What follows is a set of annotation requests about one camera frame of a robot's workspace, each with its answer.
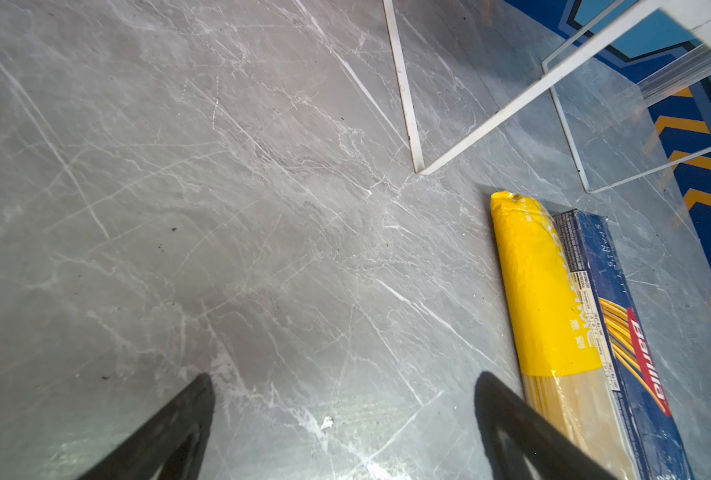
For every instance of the white two-tier metal shelf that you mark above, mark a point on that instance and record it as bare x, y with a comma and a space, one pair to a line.
694, 16

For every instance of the yellow spaghetti bag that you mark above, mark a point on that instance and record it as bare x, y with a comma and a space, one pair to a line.
559, 354

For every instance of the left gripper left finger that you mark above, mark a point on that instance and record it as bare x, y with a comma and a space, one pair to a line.
171, 444

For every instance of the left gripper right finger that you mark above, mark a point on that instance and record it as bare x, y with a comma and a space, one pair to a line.
515, 437

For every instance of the blue Barilla spaghetti box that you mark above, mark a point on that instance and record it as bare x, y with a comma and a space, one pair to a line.
627, 358

